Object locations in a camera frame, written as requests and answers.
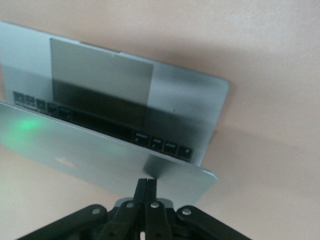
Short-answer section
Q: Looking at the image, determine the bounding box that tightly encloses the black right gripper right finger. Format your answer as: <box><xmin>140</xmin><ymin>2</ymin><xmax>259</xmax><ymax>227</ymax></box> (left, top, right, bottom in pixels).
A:
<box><xmin>147</xmin><ymin>177</ymin><xmax>253</xmax><ymax>240</ymax></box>

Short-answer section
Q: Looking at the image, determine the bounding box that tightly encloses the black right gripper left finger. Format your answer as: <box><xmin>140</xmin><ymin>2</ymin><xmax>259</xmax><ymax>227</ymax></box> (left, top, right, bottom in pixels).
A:
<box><xmin>14</xmin><ymin>177</ymin><xmax>150</xmax><ymax>240</ymax></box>

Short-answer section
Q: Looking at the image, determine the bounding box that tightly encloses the silver grey laptop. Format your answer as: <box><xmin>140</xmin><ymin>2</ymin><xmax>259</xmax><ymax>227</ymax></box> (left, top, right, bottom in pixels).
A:
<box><xmin>0</xmin><ymin>20</ymin><xmax>230</xmax><ymax>205</ymax></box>

